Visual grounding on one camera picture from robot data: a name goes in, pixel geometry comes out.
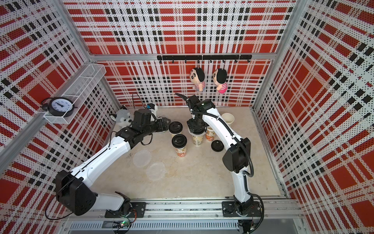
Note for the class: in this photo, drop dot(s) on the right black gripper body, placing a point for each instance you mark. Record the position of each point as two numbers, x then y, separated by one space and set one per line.
196 124

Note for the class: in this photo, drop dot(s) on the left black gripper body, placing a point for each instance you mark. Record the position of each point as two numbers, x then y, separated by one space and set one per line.
154 126

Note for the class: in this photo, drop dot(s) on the tall paper cup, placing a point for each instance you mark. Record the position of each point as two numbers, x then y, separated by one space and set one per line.
197 140

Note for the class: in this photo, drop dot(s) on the black cup lid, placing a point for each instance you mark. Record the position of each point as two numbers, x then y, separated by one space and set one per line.
217 146
179 141
175 127

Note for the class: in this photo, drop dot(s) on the paper cup red flowers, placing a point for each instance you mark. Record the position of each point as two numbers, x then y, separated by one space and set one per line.
210 134

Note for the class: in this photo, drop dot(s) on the translucent paper disc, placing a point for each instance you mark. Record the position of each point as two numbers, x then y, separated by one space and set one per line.
142 158
200 132
156 171

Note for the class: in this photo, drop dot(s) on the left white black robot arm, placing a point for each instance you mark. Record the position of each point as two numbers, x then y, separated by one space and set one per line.
73 187

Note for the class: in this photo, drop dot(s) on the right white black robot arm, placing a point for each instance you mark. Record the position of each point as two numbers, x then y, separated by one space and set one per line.
236 158

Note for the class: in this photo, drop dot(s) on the grey husky plush toy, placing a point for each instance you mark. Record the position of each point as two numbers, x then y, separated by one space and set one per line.
122 117

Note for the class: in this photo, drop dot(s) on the hanging boy doll striped shirt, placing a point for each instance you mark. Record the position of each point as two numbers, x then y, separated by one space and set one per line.
197 77

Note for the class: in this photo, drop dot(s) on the translucent paper disc front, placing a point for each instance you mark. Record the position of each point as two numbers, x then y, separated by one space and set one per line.
156 171

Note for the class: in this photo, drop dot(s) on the hanging doll pink shirt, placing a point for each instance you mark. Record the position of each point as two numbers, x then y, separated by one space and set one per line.
220 77

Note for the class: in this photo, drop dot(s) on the black alarm clock on shelf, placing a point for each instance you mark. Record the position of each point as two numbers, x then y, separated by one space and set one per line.
58 106

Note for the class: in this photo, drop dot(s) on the white wire wall shelf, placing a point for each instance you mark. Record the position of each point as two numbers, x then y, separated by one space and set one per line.
79 91

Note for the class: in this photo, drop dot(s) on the black wall hook rail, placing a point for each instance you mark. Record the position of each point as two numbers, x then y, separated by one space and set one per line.
203 57

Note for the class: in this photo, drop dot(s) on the green circuit board with wires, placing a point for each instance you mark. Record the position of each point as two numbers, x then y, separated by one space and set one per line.
122 227

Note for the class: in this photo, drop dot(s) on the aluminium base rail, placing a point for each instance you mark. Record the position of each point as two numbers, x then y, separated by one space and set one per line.
161 216

